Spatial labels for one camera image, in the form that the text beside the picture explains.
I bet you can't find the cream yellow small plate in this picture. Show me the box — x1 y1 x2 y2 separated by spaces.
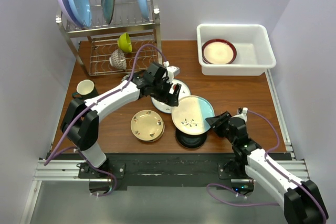
130 110 165 142

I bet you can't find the steel dish rack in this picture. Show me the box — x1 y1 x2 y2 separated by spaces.
56 0 163 77

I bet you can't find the cream and teal plate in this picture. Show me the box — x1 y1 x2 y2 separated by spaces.
171 95 215 135

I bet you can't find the lime green bowl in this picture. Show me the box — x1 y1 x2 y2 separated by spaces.
117 33 132 53

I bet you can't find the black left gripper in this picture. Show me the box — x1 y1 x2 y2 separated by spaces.
151 78 181 107

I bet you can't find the black floral patterned bowl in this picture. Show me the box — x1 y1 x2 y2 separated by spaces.
121 74 130 83

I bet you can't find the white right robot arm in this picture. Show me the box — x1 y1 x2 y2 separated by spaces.
206 108 329 223

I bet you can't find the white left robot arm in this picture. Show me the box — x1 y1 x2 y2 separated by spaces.
61 62 181 178

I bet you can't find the white floral bottom plate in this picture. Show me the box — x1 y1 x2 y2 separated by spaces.
151 79 191 114

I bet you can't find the dark green mug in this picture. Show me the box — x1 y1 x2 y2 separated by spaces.
72 79 99 100

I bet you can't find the white plastic bin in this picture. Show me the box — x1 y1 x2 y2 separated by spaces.
196 24 277 76

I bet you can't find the purple plate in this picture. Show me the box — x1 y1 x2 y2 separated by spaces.
55 0 82 27

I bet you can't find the red rimmed cream plate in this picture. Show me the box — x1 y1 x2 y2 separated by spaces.
202 39 237 65

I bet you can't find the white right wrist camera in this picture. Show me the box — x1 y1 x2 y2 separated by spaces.
236 107 248 122

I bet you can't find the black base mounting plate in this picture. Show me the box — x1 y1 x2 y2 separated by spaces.
78 152 266 191

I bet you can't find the black small plate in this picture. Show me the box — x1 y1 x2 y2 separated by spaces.
175 129 207 149

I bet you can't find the red patterned white bowl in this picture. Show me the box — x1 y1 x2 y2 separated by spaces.
109 49 127 70

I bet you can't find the light blue plate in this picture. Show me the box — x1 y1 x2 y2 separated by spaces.
68 0 92 27

